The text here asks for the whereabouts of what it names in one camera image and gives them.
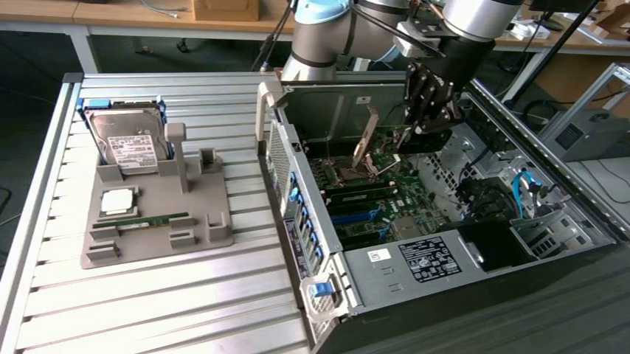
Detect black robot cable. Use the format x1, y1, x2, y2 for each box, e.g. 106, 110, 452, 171
253, 0, 298, 72

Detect grey chipset heat sink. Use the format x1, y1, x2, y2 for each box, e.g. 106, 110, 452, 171
392, 217, 430, 240

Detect hard disk in blue carrier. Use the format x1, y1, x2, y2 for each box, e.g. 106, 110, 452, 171
78, 96, 171, 176

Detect folded cardboard packaging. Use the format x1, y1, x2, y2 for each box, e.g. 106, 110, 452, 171
593, 2, 630, 41

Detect white small boxes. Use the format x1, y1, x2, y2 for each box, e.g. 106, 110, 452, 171
510, 22, 552, 41

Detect CPU socket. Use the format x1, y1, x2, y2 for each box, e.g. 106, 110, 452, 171
333, 161, 377, 186

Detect black power wire bundle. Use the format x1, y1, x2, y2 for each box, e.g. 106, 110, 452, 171
456, 176, 518, 222

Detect black monitor stand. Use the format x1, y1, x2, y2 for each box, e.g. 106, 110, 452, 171
529, 0, 566, 31

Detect black stand pole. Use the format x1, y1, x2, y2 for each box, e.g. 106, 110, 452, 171
501, 0, 606, 110

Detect green RAM stick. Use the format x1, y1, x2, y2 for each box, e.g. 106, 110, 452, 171
93, 212, 191, 232

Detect graphics card with metal bracket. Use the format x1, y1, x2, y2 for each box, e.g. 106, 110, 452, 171
352, 104, 453, 167

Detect light blue disk wire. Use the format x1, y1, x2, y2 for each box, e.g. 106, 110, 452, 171
510, 167, 544, 222

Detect wooden desk white frame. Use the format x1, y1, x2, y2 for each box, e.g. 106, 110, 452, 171
0, 0, 630, 74

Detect blue expansion slot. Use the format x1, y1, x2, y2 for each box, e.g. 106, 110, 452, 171
330, 209, 380, 226

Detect white loose cable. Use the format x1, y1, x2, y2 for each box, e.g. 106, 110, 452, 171
139, 0, 190, 18

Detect black labelled RAM stick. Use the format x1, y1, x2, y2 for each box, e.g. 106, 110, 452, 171
326, 185, 398, 204

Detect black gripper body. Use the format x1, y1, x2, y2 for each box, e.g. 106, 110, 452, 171
426, 36, 497, 88

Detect green motherboard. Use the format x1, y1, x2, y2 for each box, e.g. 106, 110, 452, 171
308, 153, 460, 250

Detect grey power supply unit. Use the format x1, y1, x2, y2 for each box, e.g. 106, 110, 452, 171
342, 230, 486, 309

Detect silver CPU chip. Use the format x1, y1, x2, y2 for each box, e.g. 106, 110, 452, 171
99, 190, 141, 218

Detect grey plastic parts rack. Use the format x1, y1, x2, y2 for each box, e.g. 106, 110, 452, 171
81, 122, 237, 270

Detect brown cardboard box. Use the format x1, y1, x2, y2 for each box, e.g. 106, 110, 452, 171
191, 0, 261, 22

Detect open metal socket cover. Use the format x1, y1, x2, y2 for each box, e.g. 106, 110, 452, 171
366, 150, 409, 175

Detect aluminium profile frame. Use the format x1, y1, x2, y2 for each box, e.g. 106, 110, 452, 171
565, 61, 630, 122

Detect grey tower computer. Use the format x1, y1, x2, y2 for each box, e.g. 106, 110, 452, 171
538, 108, 630, 163

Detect grey plastic disk bay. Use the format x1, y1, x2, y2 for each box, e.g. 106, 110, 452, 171
509, 208, 620, 259

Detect open black PC case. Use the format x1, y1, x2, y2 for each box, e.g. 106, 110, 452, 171
254, 72, 630, 354

